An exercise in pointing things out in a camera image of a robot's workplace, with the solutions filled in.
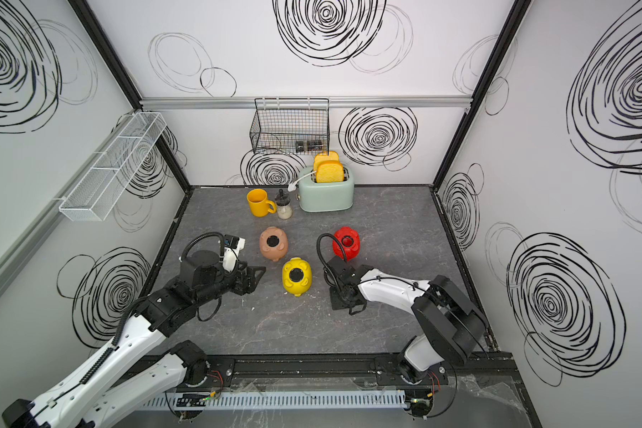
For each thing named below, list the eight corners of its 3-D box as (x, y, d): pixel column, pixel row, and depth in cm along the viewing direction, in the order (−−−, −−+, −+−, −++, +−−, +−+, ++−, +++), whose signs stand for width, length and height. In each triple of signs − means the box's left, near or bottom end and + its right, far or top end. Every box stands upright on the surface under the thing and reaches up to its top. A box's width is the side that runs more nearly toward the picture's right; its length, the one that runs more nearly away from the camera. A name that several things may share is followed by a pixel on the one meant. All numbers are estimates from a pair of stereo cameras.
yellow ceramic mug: (249, 217, 112) (244, 202, 104) (253, 203, 116) (248, 188, 109) (275, 217, 112) (271, 202, 104) (277, 203, 116) (274, 188, 109)
